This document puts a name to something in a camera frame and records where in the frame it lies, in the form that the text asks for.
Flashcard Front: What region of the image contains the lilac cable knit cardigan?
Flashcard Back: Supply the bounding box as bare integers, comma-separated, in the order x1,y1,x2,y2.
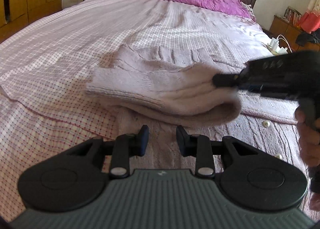
85,45,308,173

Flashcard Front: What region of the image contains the person right hand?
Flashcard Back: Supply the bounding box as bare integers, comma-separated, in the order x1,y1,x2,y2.
295,107,319,169

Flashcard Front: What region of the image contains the white charger plug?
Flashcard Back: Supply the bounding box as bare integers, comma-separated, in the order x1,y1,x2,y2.
277,47,288,55
268,38,279,52

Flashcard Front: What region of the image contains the beige power strip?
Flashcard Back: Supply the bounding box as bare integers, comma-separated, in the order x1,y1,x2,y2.
266,44,287,56

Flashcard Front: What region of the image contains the black garment on sideboard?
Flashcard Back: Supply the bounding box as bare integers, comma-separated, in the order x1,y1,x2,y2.
295,29,320,47

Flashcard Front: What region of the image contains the wooden sideboard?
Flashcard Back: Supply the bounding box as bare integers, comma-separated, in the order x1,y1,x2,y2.
269,15,319,51

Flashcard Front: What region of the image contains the orange white curtain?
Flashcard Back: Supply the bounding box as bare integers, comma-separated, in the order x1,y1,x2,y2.
297,0,320,34

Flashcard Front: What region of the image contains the row of books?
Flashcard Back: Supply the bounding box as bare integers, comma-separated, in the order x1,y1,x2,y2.
284,6,302,25

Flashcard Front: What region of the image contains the pink checkered bed sheet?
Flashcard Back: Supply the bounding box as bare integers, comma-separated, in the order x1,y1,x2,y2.
1,0,270,221

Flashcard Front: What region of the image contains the white charging cable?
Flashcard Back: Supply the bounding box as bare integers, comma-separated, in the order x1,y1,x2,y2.
274,34,293,54

